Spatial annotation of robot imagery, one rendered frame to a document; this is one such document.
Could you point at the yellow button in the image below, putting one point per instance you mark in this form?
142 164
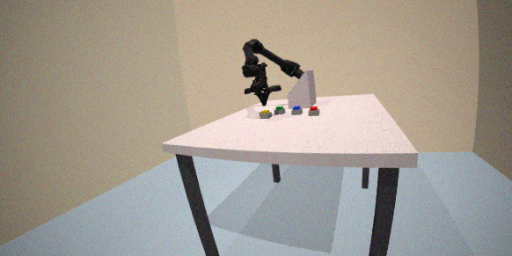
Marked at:
265 114

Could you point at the red button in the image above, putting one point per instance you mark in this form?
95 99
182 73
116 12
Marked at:
314 111

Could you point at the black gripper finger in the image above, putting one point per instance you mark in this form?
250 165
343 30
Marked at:
260 96
265 97

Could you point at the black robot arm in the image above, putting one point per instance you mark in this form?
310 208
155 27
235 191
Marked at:
251 69

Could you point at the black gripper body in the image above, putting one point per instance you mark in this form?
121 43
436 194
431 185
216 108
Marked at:
268 89

